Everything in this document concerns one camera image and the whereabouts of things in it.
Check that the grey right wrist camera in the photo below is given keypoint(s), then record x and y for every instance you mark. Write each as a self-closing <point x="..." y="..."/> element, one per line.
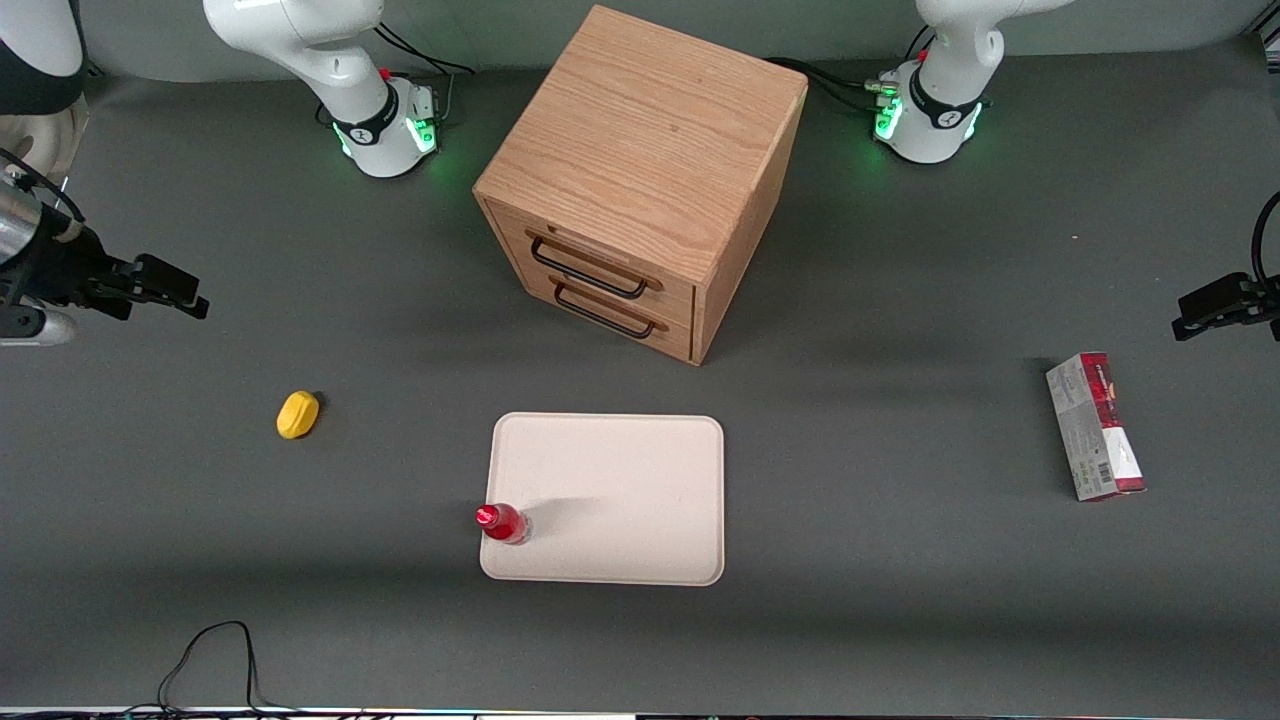
<point x="35" y="327"/>

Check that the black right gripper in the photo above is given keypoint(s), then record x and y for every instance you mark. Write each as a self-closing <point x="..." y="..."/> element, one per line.
<point x="62" y="267"/>

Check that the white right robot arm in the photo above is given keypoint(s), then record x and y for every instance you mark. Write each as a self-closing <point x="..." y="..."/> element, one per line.
<point x="340" y="70"/>

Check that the yellow lemon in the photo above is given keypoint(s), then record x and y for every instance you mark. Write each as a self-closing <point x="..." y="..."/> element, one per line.
<point x="297" y="415"/>

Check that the beige rectangular tray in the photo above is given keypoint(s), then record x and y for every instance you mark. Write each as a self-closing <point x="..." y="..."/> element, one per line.
<point x="620" y="490"/>

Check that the red and grey carton box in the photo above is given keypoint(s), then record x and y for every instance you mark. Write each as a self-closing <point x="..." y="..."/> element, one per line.
<point x="1095" y="430"/>

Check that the wooden drawer cabinet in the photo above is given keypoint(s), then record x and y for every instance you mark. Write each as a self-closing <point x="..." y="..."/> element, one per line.
<point x="650" y="130"/>

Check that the wide wooden drawer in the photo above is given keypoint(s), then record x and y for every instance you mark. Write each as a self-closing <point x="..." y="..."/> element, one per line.
<point x="600" y="262"/>

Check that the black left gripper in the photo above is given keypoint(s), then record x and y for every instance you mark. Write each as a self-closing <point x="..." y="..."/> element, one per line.
<point x="1226" y="303"/>

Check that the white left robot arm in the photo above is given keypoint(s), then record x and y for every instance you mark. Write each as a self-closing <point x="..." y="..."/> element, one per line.
<point x="940" y="100"/>

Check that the narrow wooden drawer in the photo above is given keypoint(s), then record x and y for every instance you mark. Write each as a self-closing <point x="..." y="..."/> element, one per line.
<point x="610" y="320"/>

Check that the red coke bottle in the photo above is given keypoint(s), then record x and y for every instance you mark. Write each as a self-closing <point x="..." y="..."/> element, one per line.
<point x="503" y="524"/>

